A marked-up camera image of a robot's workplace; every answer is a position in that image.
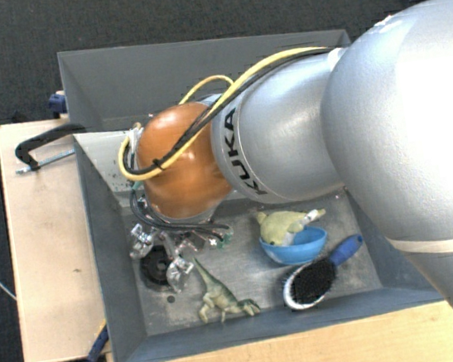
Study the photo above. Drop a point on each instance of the black round disc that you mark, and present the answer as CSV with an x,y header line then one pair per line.
x,y
154,269

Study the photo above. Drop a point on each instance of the blue bowl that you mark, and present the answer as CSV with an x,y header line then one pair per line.
x,y
297,251

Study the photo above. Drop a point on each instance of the yellow-green plush toy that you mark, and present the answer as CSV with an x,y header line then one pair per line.
x,y
276,224

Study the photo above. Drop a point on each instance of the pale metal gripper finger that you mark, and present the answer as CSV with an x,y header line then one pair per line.
x,y
179,271
142,241

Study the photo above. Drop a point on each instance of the grey metal bin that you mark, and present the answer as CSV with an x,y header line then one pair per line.
x,y
244,274

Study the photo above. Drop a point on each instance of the green toy dinosaur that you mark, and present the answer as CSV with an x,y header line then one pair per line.
x,y
219,294

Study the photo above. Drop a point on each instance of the pale wood board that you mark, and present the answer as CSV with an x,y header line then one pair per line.
x,y
52,250

